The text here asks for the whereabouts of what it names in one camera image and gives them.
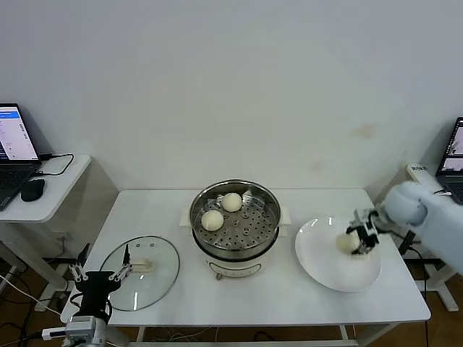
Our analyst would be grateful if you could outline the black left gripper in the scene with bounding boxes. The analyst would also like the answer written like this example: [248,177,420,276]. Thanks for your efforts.
[69,243,134,315]

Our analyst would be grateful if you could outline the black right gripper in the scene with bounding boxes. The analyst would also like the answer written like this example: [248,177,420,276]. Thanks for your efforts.
[345,221,381,257]

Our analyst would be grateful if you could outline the glass lid with cream handle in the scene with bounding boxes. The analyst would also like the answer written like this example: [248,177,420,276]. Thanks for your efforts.
[99,236,181,312]

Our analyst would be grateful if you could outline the stainless steel steamer basket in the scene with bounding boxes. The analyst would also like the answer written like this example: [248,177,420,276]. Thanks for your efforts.
[179,179,293,254]

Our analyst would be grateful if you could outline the round white plate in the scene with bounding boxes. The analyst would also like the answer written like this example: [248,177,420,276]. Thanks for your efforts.
[294,216,383,293]

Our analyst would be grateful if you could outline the white side desk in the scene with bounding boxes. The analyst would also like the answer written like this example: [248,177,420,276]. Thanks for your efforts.
[404,164,463,314]
[0,154,93,312]

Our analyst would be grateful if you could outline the black computer mouse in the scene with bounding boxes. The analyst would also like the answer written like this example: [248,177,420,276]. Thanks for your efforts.
[20,177,47,202]

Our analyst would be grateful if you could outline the white electric cooker pot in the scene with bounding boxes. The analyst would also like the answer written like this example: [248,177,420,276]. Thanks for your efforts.
[191,224,290,281]

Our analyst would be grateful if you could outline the black laptop with white screen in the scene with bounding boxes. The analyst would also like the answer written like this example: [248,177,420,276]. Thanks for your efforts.
[0,102,43,213]

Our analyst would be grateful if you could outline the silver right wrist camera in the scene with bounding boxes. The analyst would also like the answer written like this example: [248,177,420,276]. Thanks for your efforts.
[353,208,379,228]

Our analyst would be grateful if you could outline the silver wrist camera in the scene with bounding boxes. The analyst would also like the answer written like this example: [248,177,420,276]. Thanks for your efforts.
[353,208,379,228]
[41,316,108,343]

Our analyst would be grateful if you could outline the black adapter with cable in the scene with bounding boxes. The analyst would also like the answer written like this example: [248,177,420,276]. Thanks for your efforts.
[399,231,432,347]

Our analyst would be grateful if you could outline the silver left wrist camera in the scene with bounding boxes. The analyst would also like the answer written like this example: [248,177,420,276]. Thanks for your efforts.
[41,316,108,343]

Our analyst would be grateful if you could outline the white floor cable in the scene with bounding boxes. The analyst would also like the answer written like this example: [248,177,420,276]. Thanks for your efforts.
[0,273,64,315]

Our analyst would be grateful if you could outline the black laptop charger cable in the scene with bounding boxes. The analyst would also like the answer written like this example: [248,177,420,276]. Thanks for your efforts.
[34,153,76,178]

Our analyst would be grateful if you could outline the dark laptop with camera views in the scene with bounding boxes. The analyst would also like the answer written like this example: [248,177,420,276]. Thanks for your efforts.
[435,116,463,205]

